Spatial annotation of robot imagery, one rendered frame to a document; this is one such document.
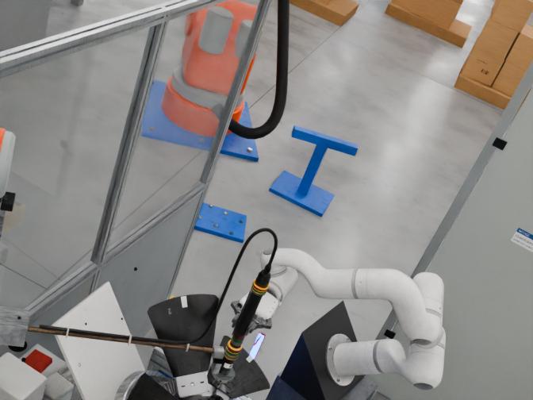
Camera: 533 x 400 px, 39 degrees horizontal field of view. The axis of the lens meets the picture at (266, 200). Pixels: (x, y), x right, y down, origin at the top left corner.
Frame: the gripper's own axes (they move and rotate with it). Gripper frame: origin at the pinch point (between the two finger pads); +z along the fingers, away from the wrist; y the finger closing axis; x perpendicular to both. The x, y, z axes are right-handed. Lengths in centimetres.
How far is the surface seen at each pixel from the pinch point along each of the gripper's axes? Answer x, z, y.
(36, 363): -61, 2, 60
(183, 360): -18.5, 5.9, 10.9
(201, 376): -21.6, 4.4, 4.4
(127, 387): -32.7, 13.3, 22.0
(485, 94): -136, -736, -12
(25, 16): -113, -310, 325
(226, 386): -30.3, -5.8, -1.7
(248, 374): -32.1, -17.5, -4.5
